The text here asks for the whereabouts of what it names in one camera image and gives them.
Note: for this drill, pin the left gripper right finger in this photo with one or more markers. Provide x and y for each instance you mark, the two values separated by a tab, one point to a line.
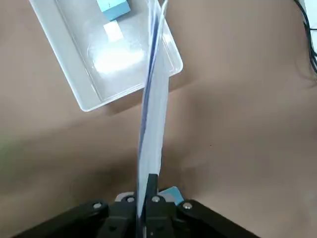
158	218

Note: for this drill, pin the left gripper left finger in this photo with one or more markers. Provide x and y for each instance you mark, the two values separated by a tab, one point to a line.
119	218

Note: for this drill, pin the light blue A4 clipboard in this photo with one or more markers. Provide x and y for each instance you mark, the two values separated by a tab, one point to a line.
177	194

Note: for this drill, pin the clear plastic bin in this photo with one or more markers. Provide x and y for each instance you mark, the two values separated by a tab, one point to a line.
79	81

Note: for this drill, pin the small white block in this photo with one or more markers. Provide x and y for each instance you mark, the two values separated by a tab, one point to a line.
113	31

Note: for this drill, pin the blue foam block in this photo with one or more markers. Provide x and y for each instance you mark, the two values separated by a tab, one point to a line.
114	8

